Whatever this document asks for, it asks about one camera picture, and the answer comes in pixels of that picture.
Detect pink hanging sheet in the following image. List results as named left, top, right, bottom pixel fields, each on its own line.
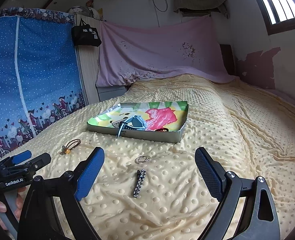
left=96, top=20, right=236, bottom=88

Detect light wooden cabinet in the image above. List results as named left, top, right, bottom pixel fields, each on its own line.
left=75, top=14, right=130, bottom=105

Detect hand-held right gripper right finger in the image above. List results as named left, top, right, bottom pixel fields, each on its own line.
left=194, top=147, right=281, bottom=240

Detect checkered hair clip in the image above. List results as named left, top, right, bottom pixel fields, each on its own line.
left=133, top=169, right=147, bottom=198

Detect light blue watch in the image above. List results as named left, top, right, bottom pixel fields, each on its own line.
left=112, top=115, right=148, bottom=138

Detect barred window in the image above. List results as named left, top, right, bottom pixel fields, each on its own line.
left=246, top=0, right=295, bottom=35

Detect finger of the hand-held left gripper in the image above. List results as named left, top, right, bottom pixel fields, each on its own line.
left=0, top=150, right=32, bottom=168
left=23, top=152, right=52, bottom=178

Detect olive draped cloth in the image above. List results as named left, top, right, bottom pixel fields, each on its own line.
left=173, top=0, right=228, bottom=18

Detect pile of cloth bundles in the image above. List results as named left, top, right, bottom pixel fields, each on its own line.
left=66, top=0, right=105, bottom=22

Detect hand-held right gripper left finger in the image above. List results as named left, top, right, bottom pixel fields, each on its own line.
left=17, top=146, right=105, bottom=240

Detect brown beaded hair tie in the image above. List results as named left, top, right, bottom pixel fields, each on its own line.
left=60, top=139, right=81, bottom=155

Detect yellow dotted blanket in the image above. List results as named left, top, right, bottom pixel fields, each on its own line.
left=3, top=74, right=295, bottom=240

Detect blue dotted fabric wardrobe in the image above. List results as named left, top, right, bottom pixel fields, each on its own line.
left=0, top=8, right=87, bottom=159

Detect linked silver rings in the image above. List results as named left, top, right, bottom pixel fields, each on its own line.
left=135, top=155, right=151, bottom=164

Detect dark brown headboard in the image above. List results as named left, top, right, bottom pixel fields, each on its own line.
left=219, top=44, right=235, bottom=77

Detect black tote bag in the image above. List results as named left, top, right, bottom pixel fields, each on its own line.
left=71, top=19, right=102, bottom=47

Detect colourful printed metal tray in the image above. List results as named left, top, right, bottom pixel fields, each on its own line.
left=87, top=101, right=189, bottom=143

